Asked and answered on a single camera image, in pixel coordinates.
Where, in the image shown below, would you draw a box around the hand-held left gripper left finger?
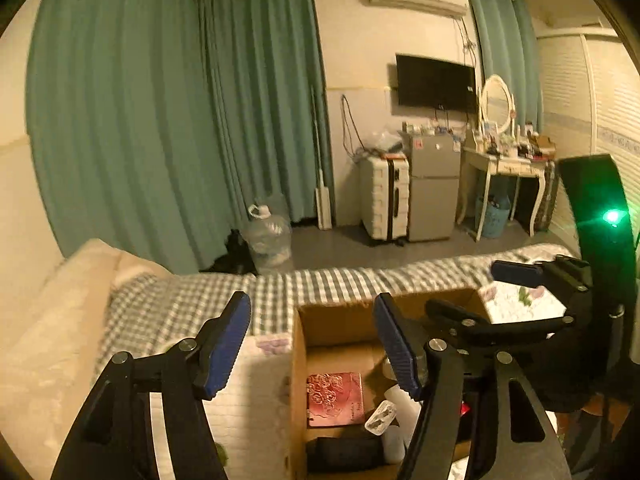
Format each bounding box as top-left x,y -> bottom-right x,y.
50,290 -> 252,480

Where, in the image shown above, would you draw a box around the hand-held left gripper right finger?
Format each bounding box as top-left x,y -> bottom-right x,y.
372,292 -> 573,480

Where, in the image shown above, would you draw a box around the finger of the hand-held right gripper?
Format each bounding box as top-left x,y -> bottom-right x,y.
425,300 -> 576,349
491,255 -> 590,307

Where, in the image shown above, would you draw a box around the white plastic bottle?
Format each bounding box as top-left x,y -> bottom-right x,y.
382,384 -> 425,465

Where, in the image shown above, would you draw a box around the brown cardboard box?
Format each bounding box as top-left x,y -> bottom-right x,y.
287,287 -> 496,480

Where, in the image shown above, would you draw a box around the clear plastic packet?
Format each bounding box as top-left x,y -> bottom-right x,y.
364,400 -> 399,435

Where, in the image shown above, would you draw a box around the red patterned booklet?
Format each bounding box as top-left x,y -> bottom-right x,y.
306,371 -> 365,428

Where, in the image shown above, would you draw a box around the black pouch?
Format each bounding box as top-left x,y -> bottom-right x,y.
306,436 -> 386,475

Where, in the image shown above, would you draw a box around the blue plastic basket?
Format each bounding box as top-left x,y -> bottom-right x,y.
475,195 -> 512,240

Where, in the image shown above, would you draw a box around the floral quilted blanket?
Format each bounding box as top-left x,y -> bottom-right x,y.
150,280 -> 571,480

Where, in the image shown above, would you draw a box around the dark checked suitcase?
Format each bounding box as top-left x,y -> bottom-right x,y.
530,160 -> 558,233

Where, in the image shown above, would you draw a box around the black bag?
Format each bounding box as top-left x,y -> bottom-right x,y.
200,229 -> 258,276

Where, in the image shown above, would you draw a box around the white dressing table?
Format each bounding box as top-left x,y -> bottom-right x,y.
457,145 -> 548,238

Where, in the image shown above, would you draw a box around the clear water jug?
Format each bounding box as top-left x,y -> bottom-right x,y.
242,192 -> 293,271

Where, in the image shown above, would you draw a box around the silver small fridge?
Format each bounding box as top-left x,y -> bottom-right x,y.
406,132 -> 462,243

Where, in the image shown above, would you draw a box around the white suitcase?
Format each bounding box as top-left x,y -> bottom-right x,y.
360,152 -> 411,246

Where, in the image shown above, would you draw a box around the white flat mop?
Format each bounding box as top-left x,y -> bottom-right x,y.
310,85 -> 333,231

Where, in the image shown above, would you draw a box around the white louvred wardrobe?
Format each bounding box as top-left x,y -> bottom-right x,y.
535,27 -> 640,261

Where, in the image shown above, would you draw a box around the white oval mirror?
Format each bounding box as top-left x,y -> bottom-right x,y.
480,74 -> 516,136

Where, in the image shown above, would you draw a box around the clear plastic bag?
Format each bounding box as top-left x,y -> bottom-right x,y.
367,127 -> 406,156

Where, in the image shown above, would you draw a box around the narrow green window curtain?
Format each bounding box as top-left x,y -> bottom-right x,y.
462,0 -> 546,133

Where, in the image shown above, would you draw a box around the wide green curtain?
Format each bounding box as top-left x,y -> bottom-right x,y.
25,0 -> 236,273

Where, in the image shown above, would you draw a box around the black wall television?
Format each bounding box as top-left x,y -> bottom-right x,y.
395,52 -> 478,114

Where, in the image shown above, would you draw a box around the hanging wall cables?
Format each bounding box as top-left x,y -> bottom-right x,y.
341,92 -> 371,161

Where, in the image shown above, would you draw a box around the air conditioner cable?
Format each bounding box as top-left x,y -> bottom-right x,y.
457,16 -> 476,67

